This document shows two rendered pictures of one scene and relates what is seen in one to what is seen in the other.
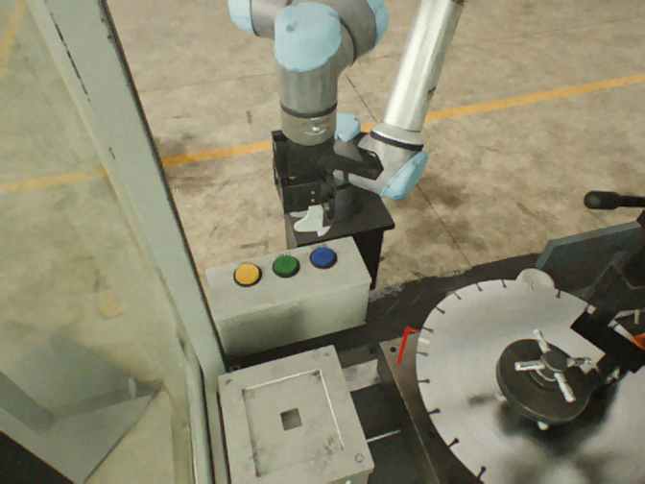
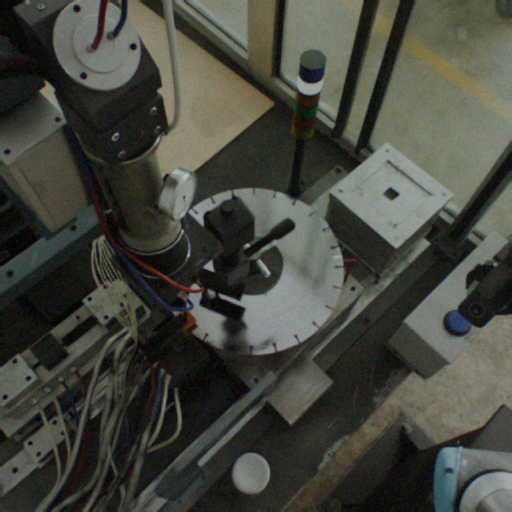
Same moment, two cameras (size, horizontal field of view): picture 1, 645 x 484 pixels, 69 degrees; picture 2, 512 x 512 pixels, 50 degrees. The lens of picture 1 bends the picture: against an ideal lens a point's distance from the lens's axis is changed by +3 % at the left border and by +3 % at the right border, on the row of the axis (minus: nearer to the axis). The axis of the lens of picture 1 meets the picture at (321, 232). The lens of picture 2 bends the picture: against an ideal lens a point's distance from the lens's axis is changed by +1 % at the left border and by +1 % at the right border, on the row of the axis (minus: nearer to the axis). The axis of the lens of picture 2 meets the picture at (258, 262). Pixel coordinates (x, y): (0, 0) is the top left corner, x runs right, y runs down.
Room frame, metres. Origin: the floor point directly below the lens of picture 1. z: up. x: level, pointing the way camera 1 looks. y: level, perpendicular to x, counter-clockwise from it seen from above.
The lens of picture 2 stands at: (0.64, -0.50, 1.85)
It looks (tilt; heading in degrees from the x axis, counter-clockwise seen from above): 65 degrees down; 150
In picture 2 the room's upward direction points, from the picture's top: 3 degrees clockwise
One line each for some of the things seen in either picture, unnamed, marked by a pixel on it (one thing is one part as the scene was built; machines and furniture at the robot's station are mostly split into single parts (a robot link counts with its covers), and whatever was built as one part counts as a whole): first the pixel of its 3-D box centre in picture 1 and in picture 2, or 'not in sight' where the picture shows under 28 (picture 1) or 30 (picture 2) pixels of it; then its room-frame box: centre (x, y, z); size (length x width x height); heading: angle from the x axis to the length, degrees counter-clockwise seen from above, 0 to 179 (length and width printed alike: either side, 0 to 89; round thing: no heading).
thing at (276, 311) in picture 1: (290, 297); (459, 307); (0.49, 0.06, 0.82); 0.28 x 0.11 x 0.15; 106
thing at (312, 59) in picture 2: not in sight; (312, 65); (0.07, -0.08, 1.14); 0.05 x 0.04 x 0.03; 16
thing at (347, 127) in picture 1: (335, 147); not in sight; (0.84, -0.03, 0.91); 0.13 x 0.12 x 0.14; 58
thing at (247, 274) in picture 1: (248, 276); not in sight; (0.49, 0.13, 0.90); 0.04 x 0.04 x 0.02
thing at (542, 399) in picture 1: (543, 375); (252, 262); (0.28, -0.30, 0.96); 0.11 x 0.11 x 0.03
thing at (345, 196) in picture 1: (331, 185); not in sight; (0.84, -0.03, 0.80); 0.15 x 0.15 x 0.10
